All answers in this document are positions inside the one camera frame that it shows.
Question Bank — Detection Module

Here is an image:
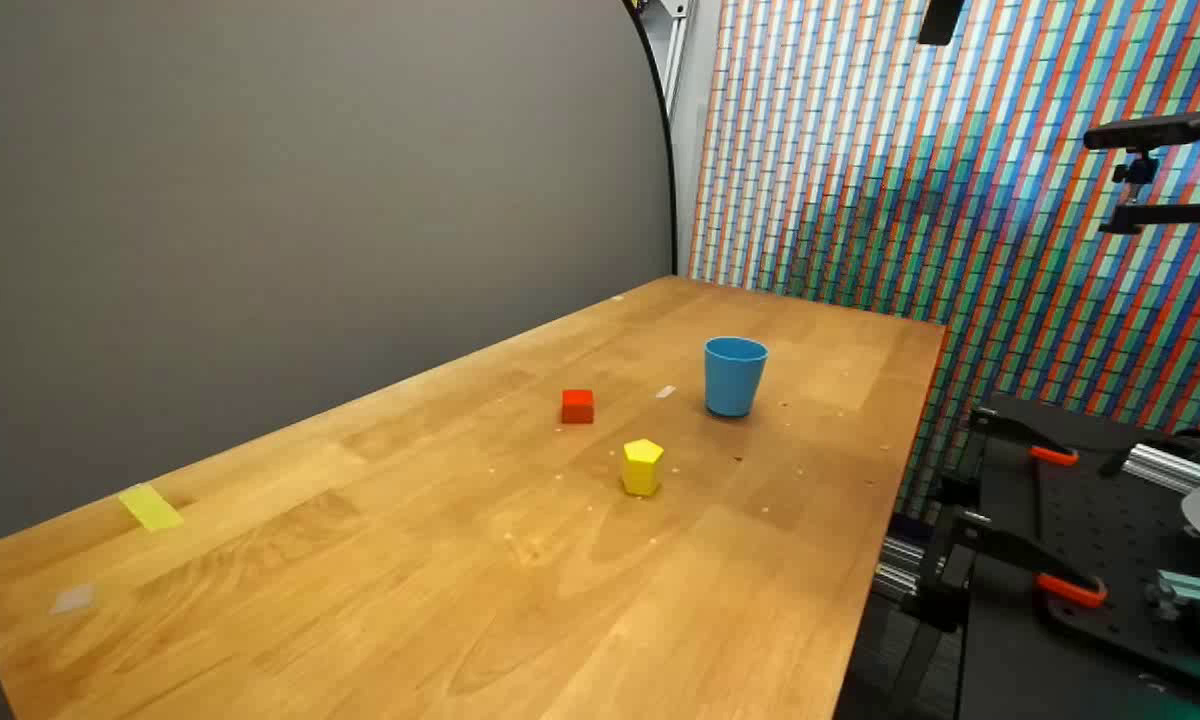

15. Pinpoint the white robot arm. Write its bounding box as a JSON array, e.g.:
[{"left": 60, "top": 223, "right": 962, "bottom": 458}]
[{"left": 920, "top": 0, "right": 962, "bottom": 44}]

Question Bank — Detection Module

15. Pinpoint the upper orange-handled clamp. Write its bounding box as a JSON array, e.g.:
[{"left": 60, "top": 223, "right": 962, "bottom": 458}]
[{"left": 968, "top": 406, "right": 1080, "bottom": 469}]

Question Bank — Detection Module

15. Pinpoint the yellow tape strip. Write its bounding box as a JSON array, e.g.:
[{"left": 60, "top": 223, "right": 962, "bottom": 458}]
[{"left": 118, "top": 485, "right": 184, "bottom": 532}]

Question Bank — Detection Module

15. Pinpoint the orange-handled clamp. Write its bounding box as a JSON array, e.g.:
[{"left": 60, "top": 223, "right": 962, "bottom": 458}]
[
  {"left": 950, "top": 508, "right": 1107, "bottom": 613},
  {"left": 968, "top": 406, "right": 1080, "bottom": 469}
]

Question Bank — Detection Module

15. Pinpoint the light blue cup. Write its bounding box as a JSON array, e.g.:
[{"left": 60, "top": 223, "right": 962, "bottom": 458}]
[{"left": 705, "top": 335, "right": 769, "bottom": 419}]

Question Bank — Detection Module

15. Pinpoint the lower orange-handled clamp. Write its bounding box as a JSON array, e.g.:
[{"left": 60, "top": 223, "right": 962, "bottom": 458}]
[{"left": 950, "top": 508, "right": 1107, "bottom": 613}]

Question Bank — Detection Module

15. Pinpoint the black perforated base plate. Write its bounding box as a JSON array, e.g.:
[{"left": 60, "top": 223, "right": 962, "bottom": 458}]
[{"left": 875, "top": 398, "right": 1200, "bottom": 720}]

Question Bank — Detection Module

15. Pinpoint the silver aluminium rail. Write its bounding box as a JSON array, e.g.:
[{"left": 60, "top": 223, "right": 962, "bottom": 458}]
[{"left": 1121, "top": 446, "right": 1200, "bottom": 494}]

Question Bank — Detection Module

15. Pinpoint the red block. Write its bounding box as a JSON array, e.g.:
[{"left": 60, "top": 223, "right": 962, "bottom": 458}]
[{"left": 558, "top": 389, "right": 594, "bottom": 424}]

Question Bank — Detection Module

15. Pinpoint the yellow block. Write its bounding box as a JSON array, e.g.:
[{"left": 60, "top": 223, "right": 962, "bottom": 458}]
[{"left": 623, "top": 440, "right": 663, "bottom": 500}]

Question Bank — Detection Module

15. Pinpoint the black camera on mount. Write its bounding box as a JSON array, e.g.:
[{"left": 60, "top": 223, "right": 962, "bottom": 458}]
[{"left": 1083, "top": 113, "right": 1200, "bottom": 237}]

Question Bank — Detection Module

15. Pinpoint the black cable on wall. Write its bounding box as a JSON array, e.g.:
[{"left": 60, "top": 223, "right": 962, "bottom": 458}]
[{"left": 618, "top": 0, "right": 684, "bottom": 280}]

